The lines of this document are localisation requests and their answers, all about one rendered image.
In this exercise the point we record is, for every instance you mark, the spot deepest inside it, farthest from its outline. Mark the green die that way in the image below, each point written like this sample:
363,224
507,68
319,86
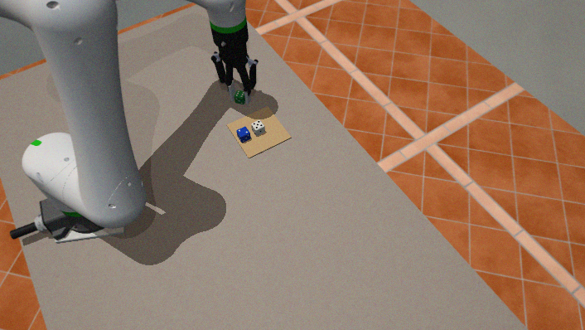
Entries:
239,97

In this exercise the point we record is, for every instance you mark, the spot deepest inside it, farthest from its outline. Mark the blue die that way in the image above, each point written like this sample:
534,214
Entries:
243,134

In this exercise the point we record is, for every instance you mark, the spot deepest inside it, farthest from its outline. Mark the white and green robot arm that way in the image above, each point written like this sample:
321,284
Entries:
79,39

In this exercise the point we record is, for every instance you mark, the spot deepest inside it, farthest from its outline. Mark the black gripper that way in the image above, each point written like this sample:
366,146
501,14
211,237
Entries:
236,58

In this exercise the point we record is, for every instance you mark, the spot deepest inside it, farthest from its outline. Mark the white die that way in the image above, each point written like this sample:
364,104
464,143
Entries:
258,127

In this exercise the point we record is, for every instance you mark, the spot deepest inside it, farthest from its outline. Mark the tan square mat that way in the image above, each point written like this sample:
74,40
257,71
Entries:
274,134

